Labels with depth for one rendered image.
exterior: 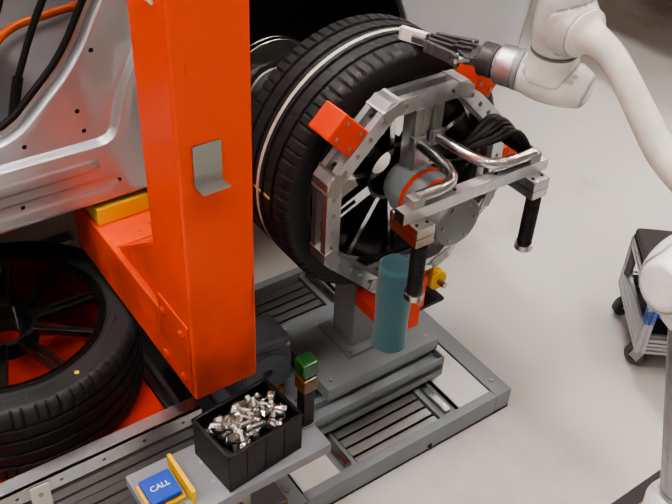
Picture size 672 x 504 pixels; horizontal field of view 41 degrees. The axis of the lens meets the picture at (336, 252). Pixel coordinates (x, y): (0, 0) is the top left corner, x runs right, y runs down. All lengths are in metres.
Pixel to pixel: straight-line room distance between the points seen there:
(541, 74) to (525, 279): 1.49
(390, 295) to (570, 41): 0.71
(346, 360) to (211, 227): 0.92
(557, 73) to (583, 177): 2.05
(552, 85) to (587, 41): 0.14
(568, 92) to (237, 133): 0.69
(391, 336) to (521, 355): 0.89
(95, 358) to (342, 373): 0.71
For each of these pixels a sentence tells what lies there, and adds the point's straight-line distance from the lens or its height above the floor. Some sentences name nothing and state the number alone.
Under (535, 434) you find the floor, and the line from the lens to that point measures 2.78.
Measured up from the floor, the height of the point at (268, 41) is 1.01.
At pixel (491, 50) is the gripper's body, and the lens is 1.98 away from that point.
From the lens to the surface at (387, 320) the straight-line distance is 2.16.
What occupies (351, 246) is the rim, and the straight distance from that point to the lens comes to 2.26.
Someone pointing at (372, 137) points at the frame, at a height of 1.05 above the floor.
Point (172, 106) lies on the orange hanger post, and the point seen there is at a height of 1.27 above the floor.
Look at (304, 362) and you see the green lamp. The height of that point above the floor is 0.66.
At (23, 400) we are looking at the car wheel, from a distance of 2.16.
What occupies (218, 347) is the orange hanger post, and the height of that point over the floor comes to 0.66.
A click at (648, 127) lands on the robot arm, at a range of 1.79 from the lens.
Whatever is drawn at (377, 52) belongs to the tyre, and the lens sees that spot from 2.03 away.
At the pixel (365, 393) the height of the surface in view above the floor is 0.15.
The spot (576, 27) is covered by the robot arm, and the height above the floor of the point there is 1.35.
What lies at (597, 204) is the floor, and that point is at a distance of 3.78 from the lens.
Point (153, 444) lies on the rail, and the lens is 2.24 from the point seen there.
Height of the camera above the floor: 2.05
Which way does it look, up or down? 38 degrees down
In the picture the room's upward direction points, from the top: 3 degrees clockwise
